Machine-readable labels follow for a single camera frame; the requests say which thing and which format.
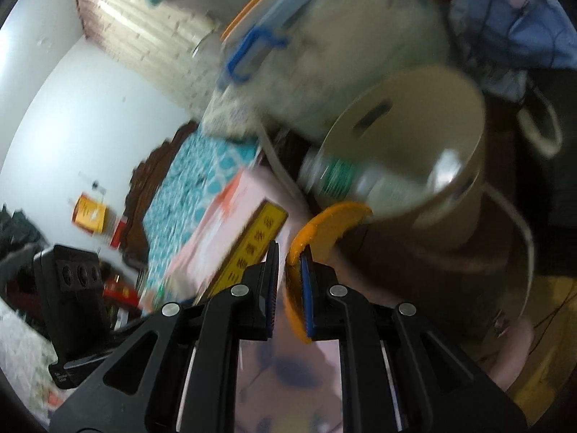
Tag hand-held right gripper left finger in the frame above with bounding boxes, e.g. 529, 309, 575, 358
49, 241, 280, 433

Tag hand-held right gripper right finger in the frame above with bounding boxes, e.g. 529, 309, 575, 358
301, 253, 528, 433

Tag beige waste bin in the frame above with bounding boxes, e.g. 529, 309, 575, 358
316, 65, 490, 253

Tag red box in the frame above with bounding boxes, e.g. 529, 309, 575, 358
103, 280, 140, 312

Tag yellow printed box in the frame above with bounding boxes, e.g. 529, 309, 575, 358
198, 201, 289, 303

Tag white floral cloth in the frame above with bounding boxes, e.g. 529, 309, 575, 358
0, 298, 59, 425

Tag pink printed bedsheet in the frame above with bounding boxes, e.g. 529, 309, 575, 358
167, 169, 537, 433

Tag pile of dark clothes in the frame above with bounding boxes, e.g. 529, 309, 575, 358
0, 205, 46, 280

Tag dark wooden headboard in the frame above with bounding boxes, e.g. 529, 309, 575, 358
122, 119, 199, 271

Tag dark brown stand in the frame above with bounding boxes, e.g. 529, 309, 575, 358
352, 221, 533, 339

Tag clear plastic bottle green label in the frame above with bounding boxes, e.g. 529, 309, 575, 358
298, 146, 452, 217

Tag teal patterned blanket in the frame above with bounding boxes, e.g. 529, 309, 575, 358
142, 135, 267, 312

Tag clear storage box orange lid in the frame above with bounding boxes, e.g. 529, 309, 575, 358
219, 0, 452, 140

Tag blue cloth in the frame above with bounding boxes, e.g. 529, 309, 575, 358
451, 0, 577, 100

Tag red white wall hanging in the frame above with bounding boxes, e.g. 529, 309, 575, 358
110, 219, 129, 249

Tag orange yellow wall calendar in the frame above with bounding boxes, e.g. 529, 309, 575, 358
72, 192, 109, 235

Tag white cable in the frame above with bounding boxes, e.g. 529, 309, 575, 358
487, 185, 537, 321

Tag white strap loop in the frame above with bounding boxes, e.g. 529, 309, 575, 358
516, 86, 562, 158

